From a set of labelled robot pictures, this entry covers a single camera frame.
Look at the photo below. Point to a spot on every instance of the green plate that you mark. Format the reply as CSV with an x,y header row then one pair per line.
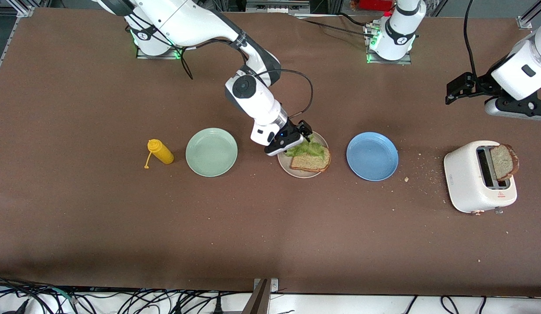
x,y
211,152

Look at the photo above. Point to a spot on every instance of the brown bread slice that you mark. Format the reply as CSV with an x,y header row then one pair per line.
x,y
312,163
504,162

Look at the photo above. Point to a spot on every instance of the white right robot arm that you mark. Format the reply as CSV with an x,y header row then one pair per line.
x,y
187,22

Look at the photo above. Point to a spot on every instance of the silver corner bracket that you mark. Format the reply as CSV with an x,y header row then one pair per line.
x,y
275,285

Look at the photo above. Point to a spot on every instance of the red box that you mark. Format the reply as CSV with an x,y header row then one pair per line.
x,y
375,4

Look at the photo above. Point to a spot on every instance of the grey power strip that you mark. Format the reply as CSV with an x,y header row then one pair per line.
x,y
277,6

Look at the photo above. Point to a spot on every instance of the green lettuce leaf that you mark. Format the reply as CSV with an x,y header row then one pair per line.
x,y
305,149

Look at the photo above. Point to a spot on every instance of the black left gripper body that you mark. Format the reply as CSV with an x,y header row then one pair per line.
x,y
481,84

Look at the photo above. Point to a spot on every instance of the yellow squeeze bottle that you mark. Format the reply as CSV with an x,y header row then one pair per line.
x,y
162,152

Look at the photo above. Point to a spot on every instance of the beige plate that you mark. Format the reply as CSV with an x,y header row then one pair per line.
x,y
284,165

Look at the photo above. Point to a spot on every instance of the black power plug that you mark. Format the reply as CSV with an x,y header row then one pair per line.
x,y
218,306

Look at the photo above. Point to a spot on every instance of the blue plate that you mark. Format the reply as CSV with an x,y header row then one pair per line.
x,y
372,157

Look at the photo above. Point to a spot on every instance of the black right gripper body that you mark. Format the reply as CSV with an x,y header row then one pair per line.
x,y
292,128

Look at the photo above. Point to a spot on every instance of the white toaster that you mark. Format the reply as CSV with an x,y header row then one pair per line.
x,y
464,179

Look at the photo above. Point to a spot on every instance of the dark metal beam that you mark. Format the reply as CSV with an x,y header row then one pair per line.
x,y
257,303

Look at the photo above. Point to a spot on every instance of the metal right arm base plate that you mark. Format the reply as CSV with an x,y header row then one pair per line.
x,y
142,56

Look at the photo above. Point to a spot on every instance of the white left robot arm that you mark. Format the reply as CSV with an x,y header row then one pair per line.
x,y
521,72

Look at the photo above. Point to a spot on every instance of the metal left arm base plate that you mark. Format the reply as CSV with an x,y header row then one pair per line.
x,y
386,62

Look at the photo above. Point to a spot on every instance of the aluminium frame post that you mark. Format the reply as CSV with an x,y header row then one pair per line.
x,y
525,21

